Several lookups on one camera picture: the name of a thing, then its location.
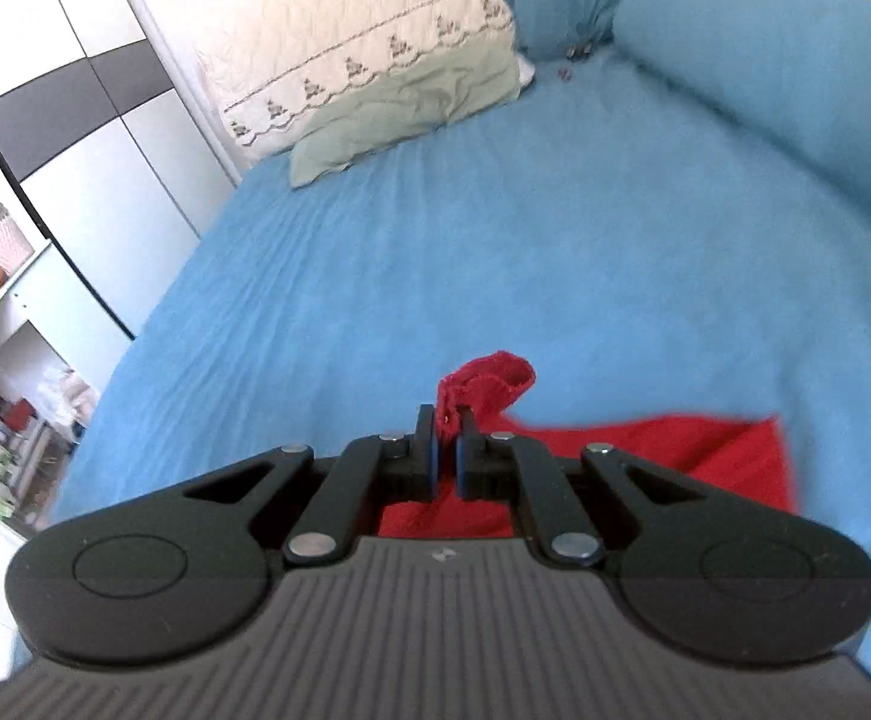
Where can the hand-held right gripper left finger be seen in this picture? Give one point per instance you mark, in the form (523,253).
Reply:
(432,457)

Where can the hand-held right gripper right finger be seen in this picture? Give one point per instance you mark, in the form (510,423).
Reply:
(459,459)

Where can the red small garment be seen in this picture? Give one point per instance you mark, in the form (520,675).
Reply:
(690,457)

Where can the blue bed sheet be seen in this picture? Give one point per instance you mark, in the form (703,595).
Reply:
(375,277)

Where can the green pillow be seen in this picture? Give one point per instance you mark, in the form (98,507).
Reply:
(405,105)

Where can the small dark hair clips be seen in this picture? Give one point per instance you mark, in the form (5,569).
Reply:
(576,54)

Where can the white shelf unit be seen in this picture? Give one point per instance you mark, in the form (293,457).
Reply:
(8,390)

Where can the cream embroidered headboard cover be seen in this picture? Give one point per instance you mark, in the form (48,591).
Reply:
(315,37)

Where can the blue pillow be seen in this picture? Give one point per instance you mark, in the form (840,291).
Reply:
(555,0)

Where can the pink woven basket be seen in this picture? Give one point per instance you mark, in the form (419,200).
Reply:
(2,244)

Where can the white and grey wardrobe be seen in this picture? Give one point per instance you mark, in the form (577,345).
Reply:
(83,127)

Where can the blue folded duvet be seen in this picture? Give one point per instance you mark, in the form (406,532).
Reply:
(780,67)

